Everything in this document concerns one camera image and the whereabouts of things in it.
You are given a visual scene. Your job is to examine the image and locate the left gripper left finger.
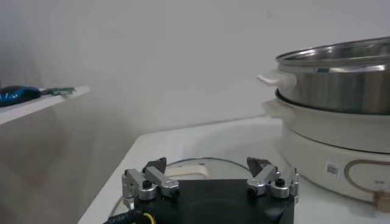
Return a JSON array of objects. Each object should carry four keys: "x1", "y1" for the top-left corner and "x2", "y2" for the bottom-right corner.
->
[{"x1": 121, "y1": 156, "x2": 181, "y2": 211}]

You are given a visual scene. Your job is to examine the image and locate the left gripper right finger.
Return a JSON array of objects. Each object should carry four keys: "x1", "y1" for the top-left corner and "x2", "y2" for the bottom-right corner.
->
[{"x1": 246, "y1": 156, "x2": 300, "y2": 203}]

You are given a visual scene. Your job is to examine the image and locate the round glass pot lid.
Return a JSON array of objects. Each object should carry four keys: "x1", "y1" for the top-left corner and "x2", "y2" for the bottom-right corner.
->
[{"x1": 109, "y1": 157, "x2": 255, "y2": 217}]

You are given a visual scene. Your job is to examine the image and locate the stainless steel steamer basket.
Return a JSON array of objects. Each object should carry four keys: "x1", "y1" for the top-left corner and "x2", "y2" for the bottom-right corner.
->
[{"x1": 257, "y1": 36, "x2": 390, "y2": 116}]

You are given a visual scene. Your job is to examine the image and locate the white electric cooker pot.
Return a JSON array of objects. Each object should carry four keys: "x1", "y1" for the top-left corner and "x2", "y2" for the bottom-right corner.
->
[{"x1": 261, "y1": 89, "x2": 390, "y2": 214}]

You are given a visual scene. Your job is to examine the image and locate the white side table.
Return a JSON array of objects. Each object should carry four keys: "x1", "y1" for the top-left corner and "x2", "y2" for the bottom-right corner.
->
[{"x1": 0, "y1": 85, "x2": 91, "y2": 125}]

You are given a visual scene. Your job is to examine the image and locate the blue computer mouse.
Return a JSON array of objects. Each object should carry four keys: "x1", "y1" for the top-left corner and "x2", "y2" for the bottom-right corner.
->
[{"x1": 0, "y1": 85, "x2": 42, "y2": 108}]

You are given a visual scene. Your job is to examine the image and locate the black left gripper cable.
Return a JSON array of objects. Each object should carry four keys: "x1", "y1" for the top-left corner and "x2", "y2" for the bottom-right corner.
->
[{"x1": 102, "y1": 209, "x2": 157, "y2": 224}]

